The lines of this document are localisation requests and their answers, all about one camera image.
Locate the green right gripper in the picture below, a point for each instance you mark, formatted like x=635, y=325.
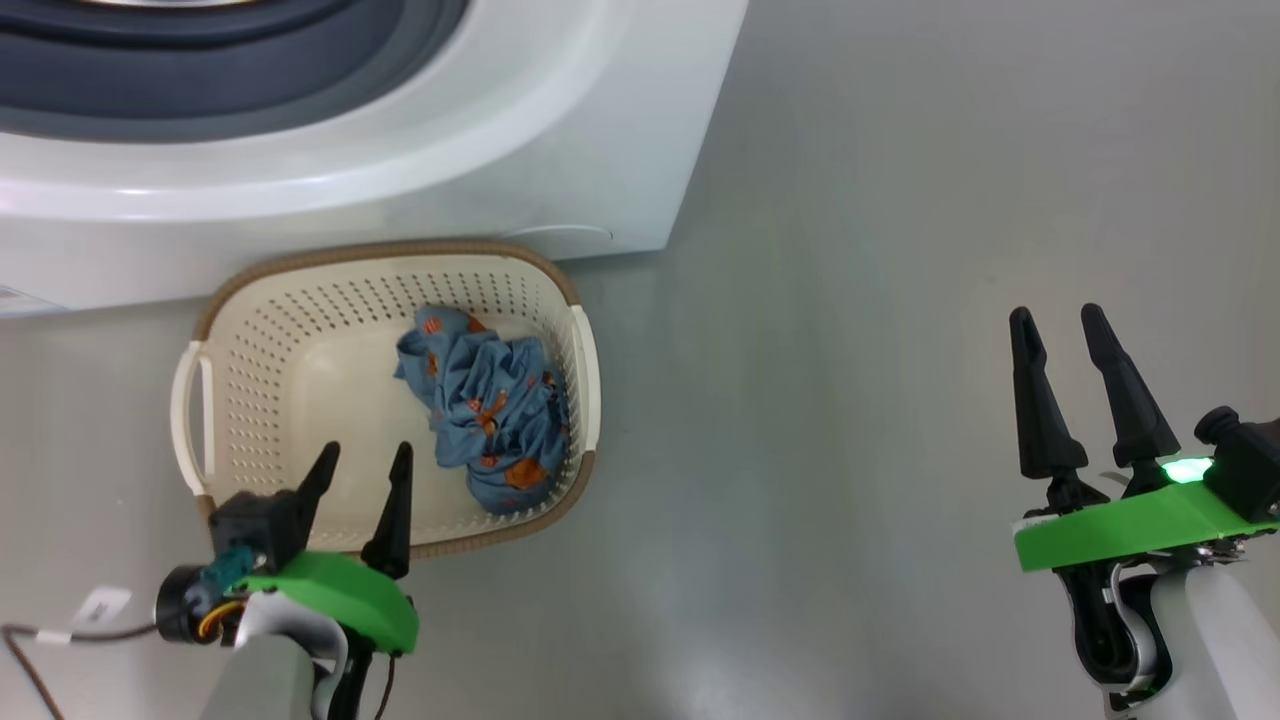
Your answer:
x=1130, y=525

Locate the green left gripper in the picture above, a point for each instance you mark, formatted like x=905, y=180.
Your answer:
x=345, y=595

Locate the blue garment with orange print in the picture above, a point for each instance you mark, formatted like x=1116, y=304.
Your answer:
x=490, y=410

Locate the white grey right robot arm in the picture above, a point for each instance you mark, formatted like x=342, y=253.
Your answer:
x=1220, y=640

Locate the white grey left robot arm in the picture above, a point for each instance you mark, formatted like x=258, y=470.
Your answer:
x=260, y=680

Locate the cream perforated laundry basket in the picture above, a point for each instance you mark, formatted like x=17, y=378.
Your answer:
x=300, y=380

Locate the white washing machine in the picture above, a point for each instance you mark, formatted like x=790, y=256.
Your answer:
x=450, y=180

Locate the grey rubber door seal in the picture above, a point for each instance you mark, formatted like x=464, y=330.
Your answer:
x=200, y=90

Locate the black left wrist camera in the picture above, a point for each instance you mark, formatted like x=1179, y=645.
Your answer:
x=250, y=525

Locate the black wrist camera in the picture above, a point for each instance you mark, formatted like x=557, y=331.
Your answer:
x=250, y=525
x=1250, y=465

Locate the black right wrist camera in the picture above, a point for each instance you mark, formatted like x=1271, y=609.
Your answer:
x=1250, y=465

